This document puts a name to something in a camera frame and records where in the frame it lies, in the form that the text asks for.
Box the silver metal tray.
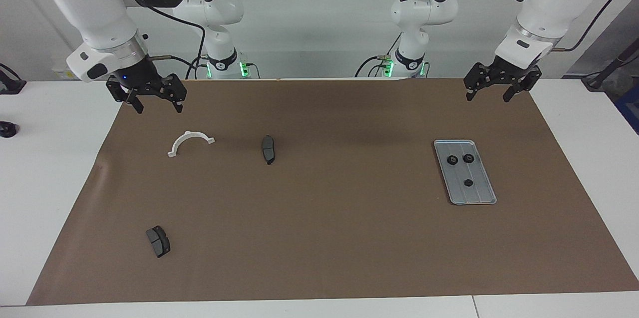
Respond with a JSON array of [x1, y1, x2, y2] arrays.
[[433, 139, 498, 206]]

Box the white semicircular plastic clamp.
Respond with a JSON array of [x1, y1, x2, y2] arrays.
[[167, 130, 216, 158]]

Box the black stand pole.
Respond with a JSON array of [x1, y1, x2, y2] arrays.
[[582, 38, 639, 92]]

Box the long grey brake pad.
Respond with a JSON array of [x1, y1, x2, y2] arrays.
[[261, 135, 277, 165]]

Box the blue crate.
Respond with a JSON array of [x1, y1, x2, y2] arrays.
[[615, 86, 639, 135]]

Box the black table clamp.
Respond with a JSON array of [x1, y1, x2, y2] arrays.
[[0, 63, 26, 95]]

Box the short grey brake pad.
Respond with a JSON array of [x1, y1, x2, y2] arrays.
[[146, 226, 171, 259]]

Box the brown table mat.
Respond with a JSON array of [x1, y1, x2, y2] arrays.
[[26, 77, 639, 306]]

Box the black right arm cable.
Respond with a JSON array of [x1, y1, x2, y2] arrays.
[[115, 0, 206, 80]]

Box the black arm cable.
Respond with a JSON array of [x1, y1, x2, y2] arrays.
[[115, 0, 206, 80], [444, 0, 625, 54]]

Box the black base cables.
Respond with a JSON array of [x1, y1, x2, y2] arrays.
[[354, 33, 402, 78]]

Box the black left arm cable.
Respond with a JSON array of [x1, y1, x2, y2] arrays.
[[444, 0, 625, 54]]

